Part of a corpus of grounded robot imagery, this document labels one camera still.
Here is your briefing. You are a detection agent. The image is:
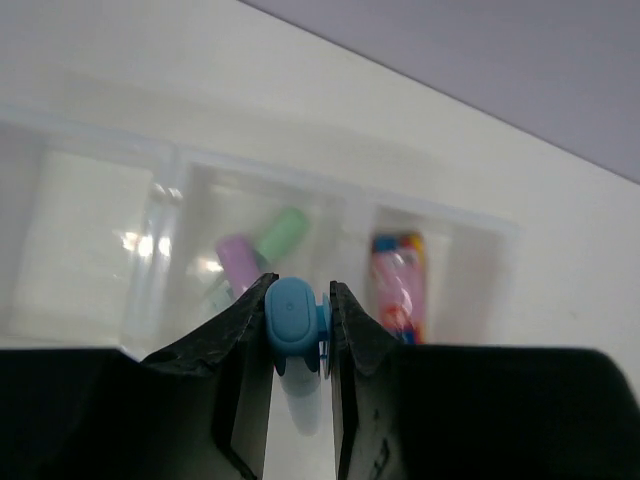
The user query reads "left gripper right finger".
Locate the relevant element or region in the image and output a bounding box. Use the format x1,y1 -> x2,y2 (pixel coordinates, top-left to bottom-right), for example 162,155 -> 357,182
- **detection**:
330,282 -> 639,479

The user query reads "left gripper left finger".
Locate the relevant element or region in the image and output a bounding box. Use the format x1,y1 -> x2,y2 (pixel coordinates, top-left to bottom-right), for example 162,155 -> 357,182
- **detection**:
1,274 -> 276,479

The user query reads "blue highlighter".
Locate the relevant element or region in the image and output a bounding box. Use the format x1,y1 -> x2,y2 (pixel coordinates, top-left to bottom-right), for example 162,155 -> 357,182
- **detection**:
264,277 -> 332,436

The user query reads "pink glue stick tube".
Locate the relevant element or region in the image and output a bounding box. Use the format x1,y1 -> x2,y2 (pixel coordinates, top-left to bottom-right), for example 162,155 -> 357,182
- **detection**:
370,231 -> 427,345

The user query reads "green highlighter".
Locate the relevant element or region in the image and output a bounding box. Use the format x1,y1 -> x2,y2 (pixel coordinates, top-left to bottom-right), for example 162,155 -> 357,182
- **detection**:
202,207 -> 309,316

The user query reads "white three-compartment tray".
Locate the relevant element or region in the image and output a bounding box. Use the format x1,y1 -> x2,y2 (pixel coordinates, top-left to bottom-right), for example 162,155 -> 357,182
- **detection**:
1,106 -> 516,359

